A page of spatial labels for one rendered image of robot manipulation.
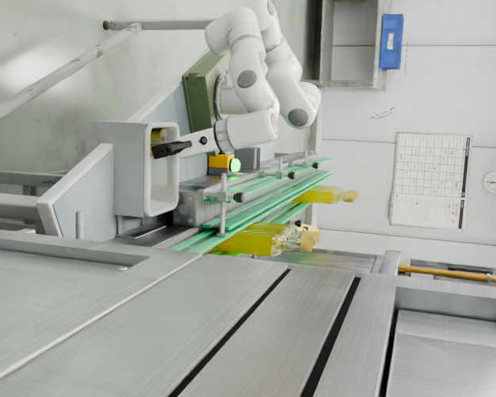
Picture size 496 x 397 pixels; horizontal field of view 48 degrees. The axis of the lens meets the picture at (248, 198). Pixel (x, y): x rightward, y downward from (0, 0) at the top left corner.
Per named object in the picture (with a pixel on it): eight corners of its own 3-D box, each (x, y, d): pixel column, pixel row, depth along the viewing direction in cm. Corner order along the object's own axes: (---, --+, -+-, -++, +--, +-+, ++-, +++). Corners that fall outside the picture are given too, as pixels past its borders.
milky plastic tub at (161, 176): (115, 215, 133) (147, 219, 131) (115, 120, 130) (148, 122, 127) (149, 205, 150) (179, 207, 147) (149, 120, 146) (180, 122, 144)
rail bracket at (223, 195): (195, 235, 148) (239, 239, 144) (197, 172, 146) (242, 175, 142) (199, 232, 151) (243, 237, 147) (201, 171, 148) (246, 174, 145)
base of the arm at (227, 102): (212, 75, 167) (262, 76, 163) (224, 64, 178) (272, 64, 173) (216, 124, 174) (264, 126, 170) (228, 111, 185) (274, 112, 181)
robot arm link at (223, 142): (229, 151, 125) (217, 153, 126) (241, 148, 134) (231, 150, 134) (221, 118, 124) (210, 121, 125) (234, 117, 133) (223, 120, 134)
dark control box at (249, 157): (233, 168, 215) (253, 169, 213) (234, 147, 214) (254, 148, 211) (239, 166, 223) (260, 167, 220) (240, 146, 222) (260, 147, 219)
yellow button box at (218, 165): (206, 174, 189) (227, 176, 187) (207, 152, 188) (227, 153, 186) (214, 172, 196) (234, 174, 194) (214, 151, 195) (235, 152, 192)
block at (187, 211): (171, 225, 150) (195, 228, 148) (172, 191, 148) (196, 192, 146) (176, 223, 153) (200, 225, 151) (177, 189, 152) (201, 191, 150)
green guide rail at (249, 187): (202, 201, 151) (230, 203, 149) (202, 197, 151) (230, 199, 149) (319, 158, 316) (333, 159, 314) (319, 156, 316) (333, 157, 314)
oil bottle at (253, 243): (208, 250, 160) (280, 257, 154) (209, 231, 159) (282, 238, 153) (215, 246, 165) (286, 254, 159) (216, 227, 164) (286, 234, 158)
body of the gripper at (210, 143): (221, 153, 126) (177, 163, 130) (236, 150, 135) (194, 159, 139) (213, 120, 125) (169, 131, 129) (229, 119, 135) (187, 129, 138)
